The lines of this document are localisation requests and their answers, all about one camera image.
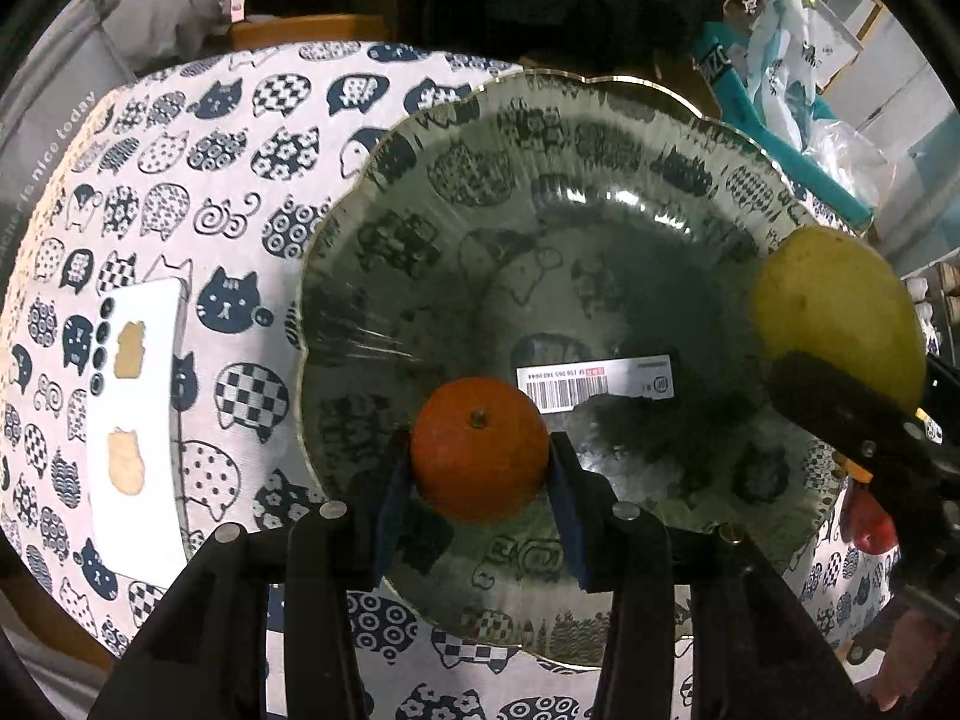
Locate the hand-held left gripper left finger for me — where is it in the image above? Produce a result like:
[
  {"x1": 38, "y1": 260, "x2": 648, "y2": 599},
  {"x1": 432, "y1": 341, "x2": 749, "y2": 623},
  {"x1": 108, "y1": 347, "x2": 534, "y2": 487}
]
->
[{"x1": 90, "y1": 431, "x2": 421, "y2": 720}]

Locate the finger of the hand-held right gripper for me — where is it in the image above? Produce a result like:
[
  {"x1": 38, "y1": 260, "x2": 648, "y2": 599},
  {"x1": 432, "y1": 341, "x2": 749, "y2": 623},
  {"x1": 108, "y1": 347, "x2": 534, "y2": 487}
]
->
[
  {"x1": 766, "y1": 351, "x2": 938, "y2": 492},
  {"x1": 922, "y1": 356, "x2": 960, "y2": 425}
]

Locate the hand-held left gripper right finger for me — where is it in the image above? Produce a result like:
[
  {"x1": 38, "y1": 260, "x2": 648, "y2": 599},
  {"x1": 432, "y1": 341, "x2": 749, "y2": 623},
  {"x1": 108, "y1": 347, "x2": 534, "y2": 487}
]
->
[{"x1": 546, "y1": 431, "x2": 863, "y2": 720}]

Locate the large red apple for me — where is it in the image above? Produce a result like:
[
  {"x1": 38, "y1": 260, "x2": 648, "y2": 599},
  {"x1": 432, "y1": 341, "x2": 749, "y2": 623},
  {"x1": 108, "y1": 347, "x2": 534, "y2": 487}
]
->
[{"x1": 840, "y1": 486, "x2": 899, "y2": 552}]

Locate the orange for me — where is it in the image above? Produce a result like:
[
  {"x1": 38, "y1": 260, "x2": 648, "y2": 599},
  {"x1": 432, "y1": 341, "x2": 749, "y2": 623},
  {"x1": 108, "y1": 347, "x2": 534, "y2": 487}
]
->
[{"x1": 409, "y1": 377, "x2": 551, "y2": 524}]

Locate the yellow apple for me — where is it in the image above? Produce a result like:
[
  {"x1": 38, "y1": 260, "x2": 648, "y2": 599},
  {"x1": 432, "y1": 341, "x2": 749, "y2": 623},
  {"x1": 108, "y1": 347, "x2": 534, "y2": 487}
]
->
[{"x1": 752, "y1": 227, "x2": 927, "y2": 421}]

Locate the ribbed glass plate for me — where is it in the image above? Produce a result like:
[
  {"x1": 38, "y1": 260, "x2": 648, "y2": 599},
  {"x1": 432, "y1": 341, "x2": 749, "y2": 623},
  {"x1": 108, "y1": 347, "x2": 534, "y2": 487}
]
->
[{"x1": 298, "y1": 69, "x2": 875, "y2": 670}]

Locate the person's right hand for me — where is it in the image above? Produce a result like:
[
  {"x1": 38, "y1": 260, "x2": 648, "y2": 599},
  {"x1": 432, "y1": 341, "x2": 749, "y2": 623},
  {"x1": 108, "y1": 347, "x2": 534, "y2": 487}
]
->
[{"x1": 879, "y1": 607, "x2": 938, "y2": 713}]

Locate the white barcode label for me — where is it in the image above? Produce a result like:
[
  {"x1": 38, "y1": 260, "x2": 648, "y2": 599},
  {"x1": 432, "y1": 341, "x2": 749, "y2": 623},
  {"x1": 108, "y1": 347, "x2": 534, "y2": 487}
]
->
[{"x1": 517, "y1": 352, "x2": 676, "y2": 413}]

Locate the white phone with cat stickers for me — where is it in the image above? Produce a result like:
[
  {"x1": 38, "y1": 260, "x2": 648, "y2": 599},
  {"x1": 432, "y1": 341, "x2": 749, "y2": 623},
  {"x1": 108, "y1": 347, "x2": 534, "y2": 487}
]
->
[{"x1": 88, "y1": 277, "x2": 188, "y2": 567}]

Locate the white cabinet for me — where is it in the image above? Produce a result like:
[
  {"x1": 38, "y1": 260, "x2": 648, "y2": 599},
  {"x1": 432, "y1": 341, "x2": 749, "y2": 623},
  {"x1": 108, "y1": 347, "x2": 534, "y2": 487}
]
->
[{"x1": 821, "y1": 11, "x2": 957, "y2": 278}]

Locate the teal cardboard box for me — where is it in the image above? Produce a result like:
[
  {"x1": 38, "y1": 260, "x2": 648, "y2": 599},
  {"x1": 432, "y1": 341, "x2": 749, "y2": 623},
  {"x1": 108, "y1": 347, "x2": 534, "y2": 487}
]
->
[{"x1": 690, "y1": 19, "x2": 875, "y2": 235}]

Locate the cat print tablecloth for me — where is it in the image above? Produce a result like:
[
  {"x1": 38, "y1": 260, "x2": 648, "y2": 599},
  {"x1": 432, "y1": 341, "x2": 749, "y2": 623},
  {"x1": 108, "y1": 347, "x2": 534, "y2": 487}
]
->
[{"x1": 0, "y1": 41, "x2": 901, "y2": 720}]

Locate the wooden shelf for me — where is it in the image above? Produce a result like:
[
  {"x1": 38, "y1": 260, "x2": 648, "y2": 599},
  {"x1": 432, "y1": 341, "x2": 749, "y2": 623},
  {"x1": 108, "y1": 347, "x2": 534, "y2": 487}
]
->
[{"x1": 750, "y1": 0, "x2": 890, "y2": 91}]

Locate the wooden chair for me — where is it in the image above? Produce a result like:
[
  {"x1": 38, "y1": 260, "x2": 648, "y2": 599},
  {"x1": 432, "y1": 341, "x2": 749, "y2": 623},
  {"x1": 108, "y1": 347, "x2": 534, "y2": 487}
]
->
[{"x1": 229, "y1": 13, "x2": 395, "y2": 51}]

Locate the grey fabric bag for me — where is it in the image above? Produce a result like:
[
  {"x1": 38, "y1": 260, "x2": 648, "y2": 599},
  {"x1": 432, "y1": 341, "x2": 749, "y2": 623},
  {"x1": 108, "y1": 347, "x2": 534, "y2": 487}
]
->
[{"x1": 0, "y1": 0, "x2": 248, "y2": 293}]

